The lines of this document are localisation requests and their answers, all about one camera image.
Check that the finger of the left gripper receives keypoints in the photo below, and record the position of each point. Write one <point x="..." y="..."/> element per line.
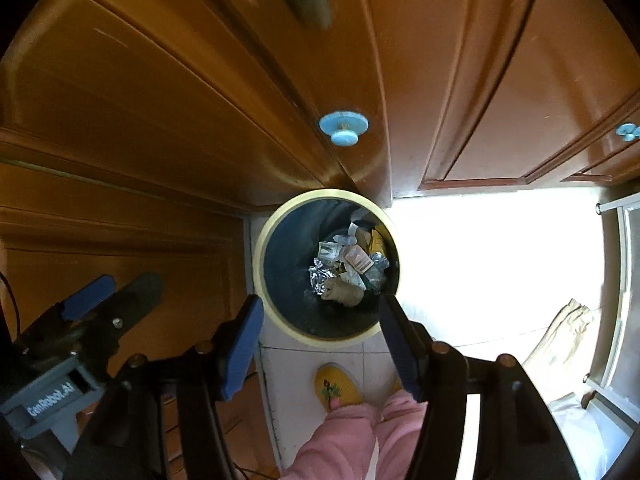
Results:
<point x="82" y="302"/>
<point x="134" y="301"/>

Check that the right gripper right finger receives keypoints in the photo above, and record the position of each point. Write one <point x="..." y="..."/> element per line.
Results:
<point x="434" y="374"/>

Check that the yellow slipper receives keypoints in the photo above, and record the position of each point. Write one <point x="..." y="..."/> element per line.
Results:
<point x="335" y="388"/>

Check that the round black trash bin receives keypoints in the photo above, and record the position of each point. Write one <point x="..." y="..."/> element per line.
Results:
<point x="286" y="248"/>

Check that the brown kraft box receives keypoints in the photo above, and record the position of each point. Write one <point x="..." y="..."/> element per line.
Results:
<point x="358" y="258"/>

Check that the blue cabinet knob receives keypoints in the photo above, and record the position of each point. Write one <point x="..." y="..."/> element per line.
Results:
<point x="628" y="131"/>
<point x="344" y="127"/>

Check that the beige loofah sponge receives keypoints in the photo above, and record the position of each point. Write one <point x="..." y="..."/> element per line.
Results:
<point x="337" y="290"/>

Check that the yellow brown paper bag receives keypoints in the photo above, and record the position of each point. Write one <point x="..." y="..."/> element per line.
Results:
<point x="376" y="244"/>

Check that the pink trouser leg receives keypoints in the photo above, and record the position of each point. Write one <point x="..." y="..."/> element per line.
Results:
<point x="342" y="446"/>

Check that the silver foil bag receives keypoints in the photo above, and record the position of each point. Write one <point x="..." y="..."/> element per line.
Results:
<point x="320" y="273"/>

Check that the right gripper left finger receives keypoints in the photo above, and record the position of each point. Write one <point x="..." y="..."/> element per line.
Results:
<point x="212" y="372"/>

